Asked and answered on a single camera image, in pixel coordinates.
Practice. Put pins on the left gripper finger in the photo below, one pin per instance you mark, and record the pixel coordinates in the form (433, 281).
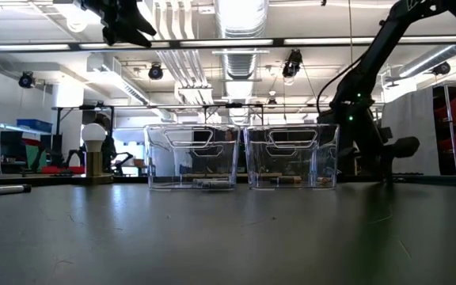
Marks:
(123, 36)
(139, 23)

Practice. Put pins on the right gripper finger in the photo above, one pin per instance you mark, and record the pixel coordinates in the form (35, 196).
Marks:
(354, 170)
(383, 172)

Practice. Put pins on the black and copper battery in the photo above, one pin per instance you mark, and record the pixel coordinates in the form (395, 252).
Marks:
(287, 180)
(324, 181)

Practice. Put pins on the clear plastic bin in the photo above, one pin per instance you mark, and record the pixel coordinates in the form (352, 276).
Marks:
(255, 158)
(156, 158)

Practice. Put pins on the white Kirkland AAA battery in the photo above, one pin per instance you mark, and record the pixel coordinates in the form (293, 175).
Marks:
(220, 184)
(10, 189)

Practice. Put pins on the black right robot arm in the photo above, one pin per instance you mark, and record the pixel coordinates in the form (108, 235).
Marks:
(378, 47)

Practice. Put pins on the black background robot arm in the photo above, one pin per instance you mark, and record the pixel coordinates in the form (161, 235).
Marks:
(123, 158)

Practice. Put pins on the black overhead rig bar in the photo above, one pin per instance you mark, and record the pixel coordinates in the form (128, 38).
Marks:
(176, 43)

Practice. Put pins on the black ceiling spotlight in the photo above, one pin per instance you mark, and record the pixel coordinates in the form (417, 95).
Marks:
(26, 80)
(155, 72)
(441, 68)
(292, 65)

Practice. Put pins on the grey curtain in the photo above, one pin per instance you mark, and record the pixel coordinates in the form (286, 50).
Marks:
(410, 130)

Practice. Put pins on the person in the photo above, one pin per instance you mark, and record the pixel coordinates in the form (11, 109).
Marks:
(103, 118)

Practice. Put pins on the blue storage bin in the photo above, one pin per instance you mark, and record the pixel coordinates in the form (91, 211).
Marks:
(34, 126)

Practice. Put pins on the black table mat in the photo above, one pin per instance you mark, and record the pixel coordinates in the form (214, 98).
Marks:
(228, 237)

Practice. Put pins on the red flat object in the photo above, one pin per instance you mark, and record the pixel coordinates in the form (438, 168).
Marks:
(61, 170)

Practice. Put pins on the green box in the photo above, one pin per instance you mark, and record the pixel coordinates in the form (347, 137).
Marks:
(36, 158)

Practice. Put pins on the silver ventilation duct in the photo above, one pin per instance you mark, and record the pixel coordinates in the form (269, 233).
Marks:
(430, 61)
(242, 59)

